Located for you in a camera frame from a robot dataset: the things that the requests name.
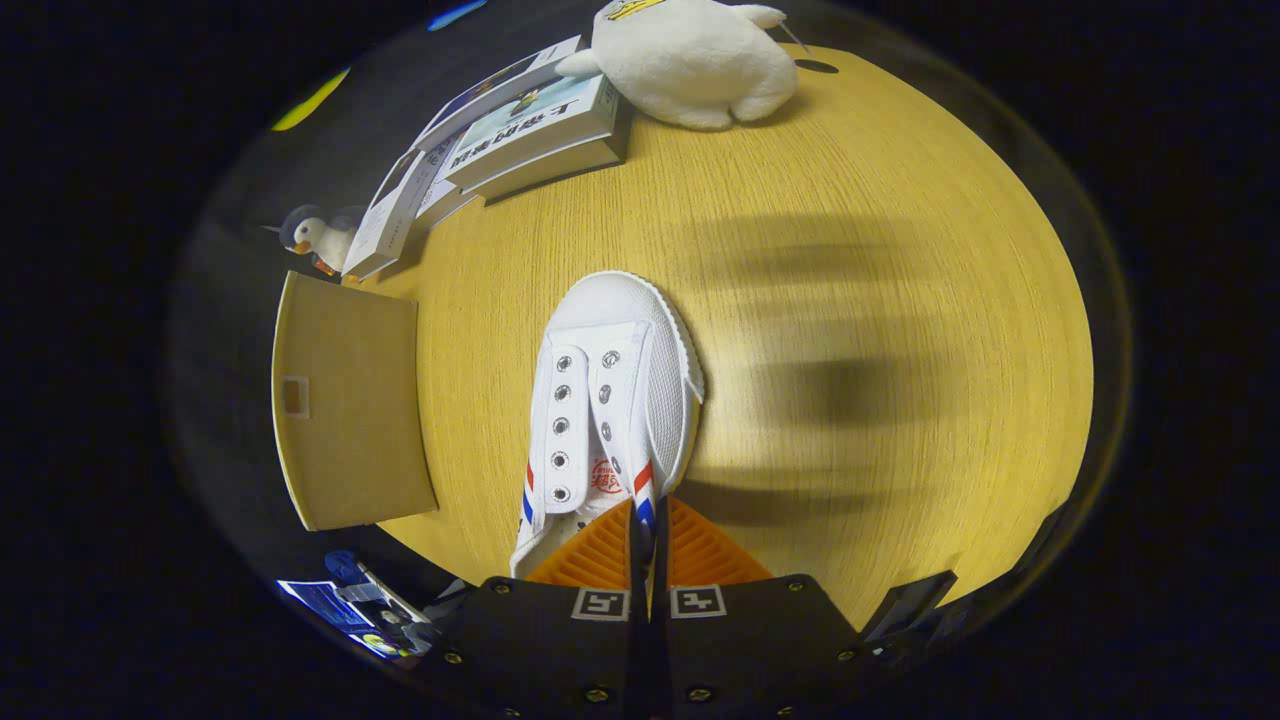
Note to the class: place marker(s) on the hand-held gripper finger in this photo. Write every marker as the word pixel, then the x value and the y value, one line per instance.
pixel 636 570
pixel 661 570

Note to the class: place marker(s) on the white canvas shoe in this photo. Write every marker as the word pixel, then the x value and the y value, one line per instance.
pixel 620 400

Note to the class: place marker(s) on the beige fabric storage box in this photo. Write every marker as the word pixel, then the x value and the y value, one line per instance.
pixel 350 420

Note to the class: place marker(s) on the small dark printed card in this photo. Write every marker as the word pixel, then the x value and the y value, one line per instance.
pixel 395 625

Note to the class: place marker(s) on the plain thick book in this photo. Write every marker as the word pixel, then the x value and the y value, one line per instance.
pixel 570 170

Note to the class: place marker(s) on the white book with text cover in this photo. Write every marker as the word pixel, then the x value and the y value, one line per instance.
pixel 440 190

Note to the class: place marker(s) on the book with pale teal cover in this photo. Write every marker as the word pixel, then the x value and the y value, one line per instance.
pixel 530 130

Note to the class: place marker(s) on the penguin plush toy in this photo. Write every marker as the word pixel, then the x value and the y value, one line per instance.
pixel 325 238

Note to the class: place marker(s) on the book with blue photo cover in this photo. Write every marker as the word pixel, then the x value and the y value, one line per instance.
pixel 490 90

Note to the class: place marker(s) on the white duck plush toy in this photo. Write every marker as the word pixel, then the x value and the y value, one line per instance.
pixel 690 60

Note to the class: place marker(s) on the black table grommet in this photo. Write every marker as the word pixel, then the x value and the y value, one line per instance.
pixel 816 66

